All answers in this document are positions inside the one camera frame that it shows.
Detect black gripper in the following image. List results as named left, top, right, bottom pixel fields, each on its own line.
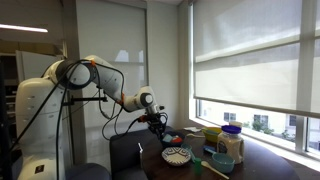
left=147, top=112, right=168, bottom=138

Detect green cylinder block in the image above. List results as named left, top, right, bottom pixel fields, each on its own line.
left=194, top=158, right=202, bottom=176

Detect teal spoon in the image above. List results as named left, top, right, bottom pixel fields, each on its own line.
left=181, top=143, right=195, bottom=163

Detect white jar with blue lid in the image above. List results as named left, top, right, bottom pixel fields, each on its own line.
left=217, top=125, right=244, bottom=164

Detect white wooden spoon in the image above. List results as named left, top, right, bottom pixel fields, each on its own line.
left=185, top=133, right=205, bottom=138

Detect white patterned bowl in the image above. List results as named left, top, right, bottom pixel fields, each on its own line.
left=161, top=147, right=191, bottom=166

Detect yellow green bowl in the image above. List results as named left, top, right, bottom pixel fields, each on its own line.
left=202, top=127, right=222, bottom=143

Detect red wooden block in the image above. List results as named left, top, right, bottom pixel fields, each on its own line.
left=171, top=137, right=183, bottom=143

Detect dark grey chair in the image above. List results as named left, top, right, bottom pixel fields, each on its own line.
left=109, top=125, right=178, bottom=180

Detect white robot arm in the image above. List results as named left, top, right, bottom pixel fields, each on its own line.
left=43, top=55, right=166, bottom=139

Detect dark blue bowl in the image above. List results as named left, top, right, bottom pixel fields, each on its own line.
left=161, top=131, right=185, bottom=148

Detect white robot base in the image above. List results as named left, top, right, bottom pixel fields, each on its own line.
left=15, top=78, right=65, bottom=180

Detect blue flat item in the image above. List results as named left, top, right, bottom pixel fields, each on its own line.
left=203, top=145, right=216, bottom=154

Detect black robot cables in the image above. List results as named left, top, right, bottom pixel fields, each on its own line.
left=9, top=58, right=151, bottom=180

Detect teal bowl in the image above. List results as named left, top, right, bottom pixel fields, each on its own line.
left=212, top=153, right=235, bottom=173

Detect light blue milk carton block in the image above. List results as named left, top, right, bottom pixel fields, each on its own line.
left=162, top=134, right=173, bottom=142

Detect white roller blind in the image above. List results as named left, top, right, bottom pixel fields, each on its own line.
left=192, top=0, right=320, bottom=118

